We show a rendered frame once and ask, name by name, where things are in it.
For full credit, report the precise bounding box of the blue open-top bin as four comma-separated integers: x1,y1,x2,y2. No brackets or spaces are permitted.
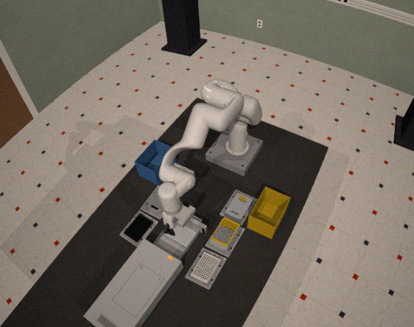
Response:
134,140,171,185

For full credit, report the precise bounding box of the yellow open box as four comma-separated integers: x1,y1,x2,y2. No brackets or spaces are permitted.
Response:
247,187,291,239

